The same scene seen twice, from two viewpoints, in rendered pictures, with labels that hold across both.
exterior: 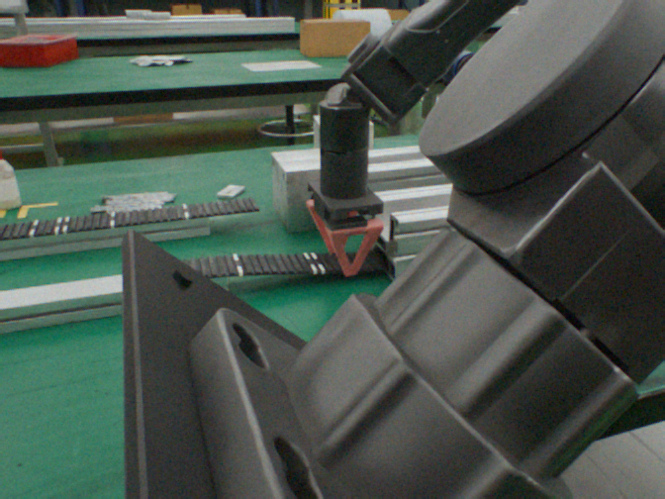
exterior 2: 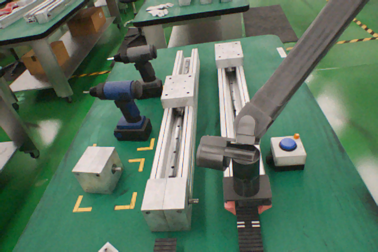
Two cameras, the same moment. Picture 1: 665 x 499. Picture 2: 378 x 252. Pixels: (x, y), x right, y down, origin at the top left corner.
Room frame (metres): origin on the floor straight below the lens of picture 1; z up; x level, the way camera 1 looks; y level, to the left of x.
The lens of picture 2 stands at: (0.55, 0.37, 1.38)
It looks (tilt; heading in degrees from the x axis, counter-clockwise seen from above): 38 degrees down; 298
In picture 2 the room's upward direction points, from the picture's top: 11 degrees counter-clockwise
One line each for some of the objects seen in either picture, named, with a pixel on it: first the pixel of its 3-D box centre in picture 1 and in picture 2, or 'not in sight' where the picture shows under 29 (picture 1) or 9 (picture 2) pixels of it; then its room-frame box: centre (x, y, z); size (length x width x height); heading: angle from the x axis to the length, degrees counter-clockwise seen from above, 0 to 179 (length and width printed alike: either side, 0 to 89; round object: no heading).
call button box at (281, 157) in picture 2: not in sight; (283, 153); (0.58, -0.21, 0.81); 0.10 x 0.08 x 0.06; 18
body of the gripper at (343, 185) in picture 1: (343, 176); (246, 181); (0.64, -0.01, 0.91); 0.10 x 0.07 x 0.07; 18
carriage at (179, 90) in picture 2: not in sight; (180, 93); (0.96, -0.38, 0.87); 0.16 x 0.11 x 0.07; 108
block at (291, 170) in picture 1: (310, 191); (173, 204); (0.81, 0.04, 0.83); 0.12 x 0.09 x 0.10; 18
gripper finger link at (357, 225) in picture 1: (347, 236); (253, 200); (0.62, -0.01, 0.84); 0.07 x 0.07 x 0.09; 18
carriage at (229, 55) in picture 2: not in sight; (228, 57); (0.86, -0.68, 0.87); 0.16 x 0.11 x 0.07; 108
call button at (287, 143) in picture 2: not in sight; (287, 144); (0.57, -0.21, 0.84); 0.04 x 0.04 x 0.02
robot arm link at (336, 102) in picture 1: (344, 123); (242, 161); (0.64, -0.01, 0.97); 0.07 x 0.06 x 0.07; 179
